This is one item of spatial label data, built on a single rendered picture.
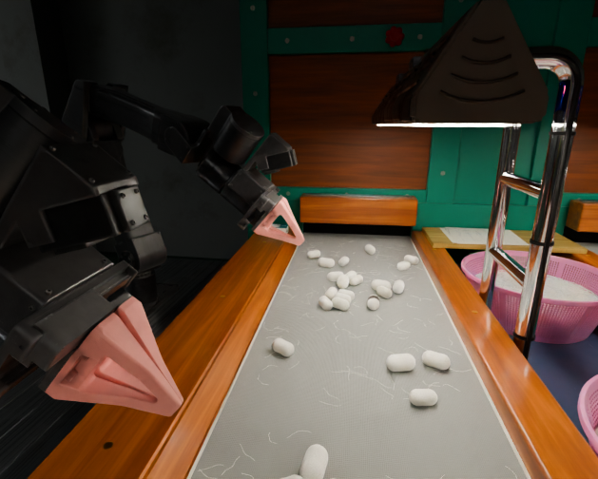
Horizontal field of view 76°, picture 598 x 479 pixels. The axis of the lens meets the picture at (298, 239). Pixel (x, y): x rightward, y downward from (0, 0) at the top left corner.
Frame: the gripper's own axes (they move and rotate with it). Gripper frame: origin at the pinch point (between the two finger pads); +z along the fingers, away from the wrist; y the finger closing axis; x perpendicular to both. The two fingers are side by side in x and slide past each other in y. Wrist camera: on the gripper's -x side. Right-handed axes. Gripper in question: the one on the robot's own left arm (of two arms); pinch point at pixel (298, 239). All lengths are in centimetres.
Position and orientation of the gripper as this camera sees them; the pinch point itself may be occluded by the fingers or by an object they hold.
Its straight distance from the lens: 64.3
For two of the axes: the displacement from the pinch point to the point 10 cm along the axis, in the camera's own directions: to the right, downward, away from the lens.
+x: -6.4, 7.1, 3.0
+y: 1.4, -2.8, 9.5
